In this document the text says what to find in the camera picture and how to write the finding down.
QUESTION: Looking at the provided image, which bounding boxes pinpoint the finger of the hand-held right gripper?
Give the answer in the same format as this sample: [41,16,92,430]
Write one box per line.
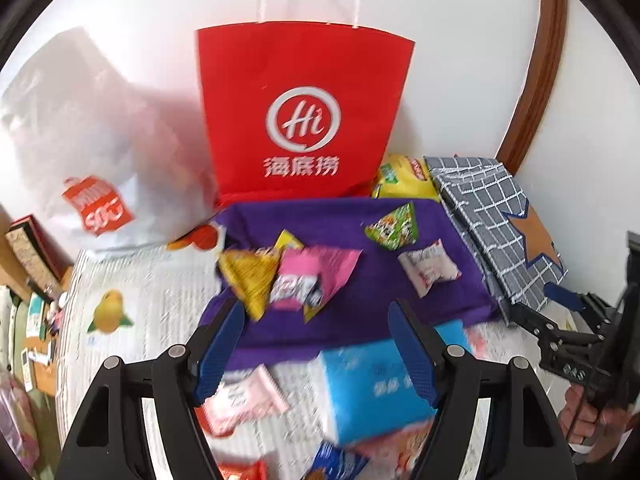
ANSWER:
[510,302,598,347]
[544,282,603,322]

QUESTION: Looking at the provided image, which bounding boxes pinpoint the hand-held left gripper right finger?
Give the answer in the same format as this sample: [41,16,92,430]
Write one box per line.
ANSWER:
[387,299,573,480]

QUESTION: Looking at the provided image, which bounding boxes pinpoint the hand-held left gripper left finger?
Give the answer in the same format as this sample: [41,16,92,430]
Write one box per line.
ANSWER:
[55,297,246,480]

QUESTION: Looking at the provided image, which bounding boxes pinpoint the pink white candy packet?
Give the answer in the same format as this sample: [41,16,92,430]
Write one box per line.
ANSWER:
[397,239,462,295]
[200,364,291,436]

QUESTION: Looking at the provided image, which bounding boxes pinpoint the small pink packet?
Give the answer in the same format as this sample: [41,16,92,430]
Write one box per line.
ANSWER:
[465,325,490,357]

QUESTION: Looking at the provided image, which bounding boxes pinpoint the yellow triangular snack packet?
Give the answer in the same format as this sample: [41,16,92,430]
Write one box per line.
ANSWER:
[216,247,281,322]

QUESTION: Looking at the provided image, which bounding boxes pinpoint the pink panda snack packet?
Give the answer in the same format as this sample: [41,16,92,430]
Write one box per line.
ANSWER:
[350,420,436,480]

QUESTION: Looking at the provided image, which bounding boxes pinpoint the red snack packet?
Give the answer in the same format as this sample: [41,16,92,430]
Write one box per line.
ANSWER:
[217,462,268,480]

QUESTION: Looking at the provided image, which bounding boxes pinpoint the large pink snack packet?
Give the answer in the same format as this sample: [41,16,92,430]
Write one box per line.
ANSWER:
[270,246,363,311]

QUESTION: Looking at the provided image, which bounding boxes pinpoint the green triangular snack packet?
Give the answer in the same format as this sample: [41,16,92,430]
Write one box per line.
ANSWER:
[364,202,420,251]

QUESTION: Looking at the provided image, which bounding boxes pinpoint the small yellow packet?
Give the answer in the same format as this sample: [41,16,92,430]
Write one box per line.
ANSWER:
[272,230,305,252]

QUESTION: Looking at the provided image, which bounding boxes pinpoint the blue cookie packet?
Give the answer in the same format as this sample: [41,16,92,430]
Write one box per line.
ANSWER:
[300,442,368,480]

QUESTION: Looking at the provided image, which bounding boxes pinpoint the person's right hand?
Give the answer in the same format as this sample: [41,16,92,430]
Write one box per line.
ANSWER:
[557,385,631,448]

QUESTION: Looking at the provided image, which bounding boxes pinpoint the blue tissue pack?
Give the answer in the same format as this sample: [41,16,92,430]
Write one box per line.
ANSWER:
[317,320,473,446]

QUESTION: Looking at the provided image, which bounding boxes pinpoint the purple towel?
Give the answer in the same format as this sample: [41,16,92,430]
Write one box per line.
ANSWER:
[197,198,501,371]

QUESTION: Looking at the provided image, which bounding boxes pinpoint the grey checked folded fabric box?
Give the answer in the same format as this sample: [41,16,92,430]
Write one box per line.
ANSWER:
[424,155,568,328]

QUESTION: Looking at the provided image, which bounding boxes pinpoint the wooden nightstand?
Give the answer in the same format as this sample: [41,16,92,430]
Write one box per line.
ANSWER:
[20,280,71,398]

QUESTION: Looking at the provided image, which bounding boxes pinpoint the yellow snack bag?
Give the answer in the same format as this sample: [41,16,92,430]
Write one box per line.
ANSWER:
[370,154,441,201]

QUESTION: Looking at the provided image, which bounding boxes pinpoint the green white small box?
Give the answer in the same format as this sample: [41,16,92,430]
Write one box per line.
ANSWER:
[27,292,47,336]

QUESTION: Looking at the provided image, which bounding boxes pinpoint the patterned gift box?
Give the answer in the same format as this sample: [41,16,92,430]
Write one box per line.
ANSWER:
[5,215,73,291]

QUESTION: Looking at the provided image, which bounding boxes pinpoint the pink bedding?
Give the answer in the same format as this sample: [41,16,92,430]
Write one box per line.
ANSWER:
[0,370,41,466]

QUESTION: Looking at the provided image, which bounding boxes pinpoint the white plastic shopping bag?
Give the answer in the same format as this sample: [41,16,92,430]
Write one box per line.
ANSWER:
[0,27,221,251]

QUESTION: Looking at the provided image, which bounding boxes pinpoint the red paper bag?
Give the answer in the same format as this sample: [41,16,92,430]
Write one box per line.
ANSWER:
[195,0,416,208]

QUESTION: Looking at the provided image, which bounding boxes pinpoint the brown wooden door frame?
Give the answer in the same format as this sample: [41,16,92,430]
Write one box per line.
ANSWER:
[495,0,568,176]

